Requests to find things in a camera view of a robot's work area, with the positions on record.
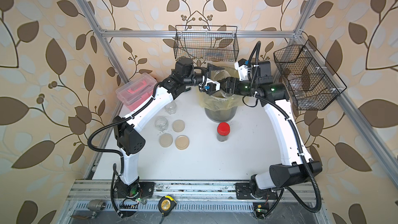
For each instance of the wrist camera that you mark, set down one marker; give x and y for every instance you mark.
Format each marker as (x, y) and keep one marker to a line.
(243, 70)
(210, 88)

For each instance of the red lid tea jar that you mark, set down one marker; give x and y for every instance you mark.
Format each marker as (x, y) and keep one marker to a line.
(223, 131)

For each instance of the pink plastic toolbox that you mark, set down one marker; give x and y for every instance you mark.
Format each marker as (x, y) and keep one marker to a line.
(137, 91)

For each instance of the cream tall jar lid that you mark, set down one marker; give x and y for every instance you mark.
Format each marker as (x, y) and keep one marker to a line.
(166, 140)

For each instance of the beige lid tall jar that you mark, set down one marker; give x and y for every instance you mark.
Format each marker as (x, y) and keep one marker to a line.
(219, 75)

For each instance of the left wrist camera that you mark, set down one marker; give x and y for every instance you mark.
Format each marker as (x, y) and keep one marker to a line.
(210, 88)

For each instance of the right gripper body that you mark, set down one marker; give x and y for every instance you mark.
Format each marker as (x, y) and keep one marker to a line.
(236, 89)

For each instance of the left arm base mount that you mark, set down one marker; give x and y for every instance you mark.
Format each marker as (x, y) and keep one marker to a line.
(139, 189)

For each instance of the aluminium frame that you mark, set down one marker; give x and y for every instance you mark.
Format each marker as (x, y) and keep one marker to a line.
(381, 152)

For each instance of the yellow black tape measure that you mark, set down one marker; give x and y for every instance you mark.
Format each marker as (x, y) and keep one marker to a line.
(166, 205)

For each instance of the metal mesh trash bin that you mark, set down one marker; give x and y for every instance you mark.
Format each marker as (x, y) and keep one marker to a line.
(221, 116)

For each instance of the black wire basket back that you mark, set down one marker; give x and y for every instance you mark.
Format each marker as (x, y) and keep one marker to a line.
(206, 42)

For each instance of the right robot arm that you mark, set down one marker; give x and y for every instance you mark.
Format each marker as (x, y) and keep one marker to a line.
(297, 166)

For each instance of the black wire basket right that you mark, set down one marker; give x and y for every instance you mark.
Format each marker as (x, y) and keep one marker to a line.
(310, 80)

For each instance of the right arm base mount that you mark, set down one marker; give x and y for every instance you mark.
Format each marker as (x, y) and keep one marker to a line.
(250, 191)

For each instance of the tan short jar lid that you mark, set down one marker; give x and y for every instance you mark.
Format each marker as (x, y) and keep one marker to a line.
(182, 142)

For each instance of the beige lid short jar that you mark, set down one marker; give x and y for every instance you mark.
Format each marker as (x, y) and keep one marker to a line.
(171, 108)

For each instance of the metal pipe fitting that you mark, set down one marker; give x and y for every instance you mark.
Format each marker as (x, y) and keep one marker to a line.
(96, 205)

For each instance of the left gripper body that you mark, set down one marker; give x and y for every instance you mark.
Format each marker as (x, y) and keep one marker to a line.
(207, 72)

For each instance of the ribbed glass jar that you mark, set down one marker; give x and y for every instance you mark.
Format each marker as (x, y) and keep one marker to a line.
(161, 123)

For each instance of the black wire basket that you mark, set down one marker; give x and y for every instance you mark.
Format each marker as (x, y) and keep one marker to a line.
(206, 42)
(310, 80)

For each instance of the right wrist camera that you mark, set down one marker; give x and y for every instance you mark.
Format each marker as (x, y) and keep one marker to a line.
(243, 70)

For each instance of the yellow plastic bin liner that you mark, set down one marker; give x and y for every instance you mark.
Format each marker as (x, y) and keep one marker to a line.
(220, 100)

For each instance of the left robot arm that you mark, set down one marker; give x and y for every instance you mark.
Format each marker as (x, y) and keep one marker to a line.
(127, 129)

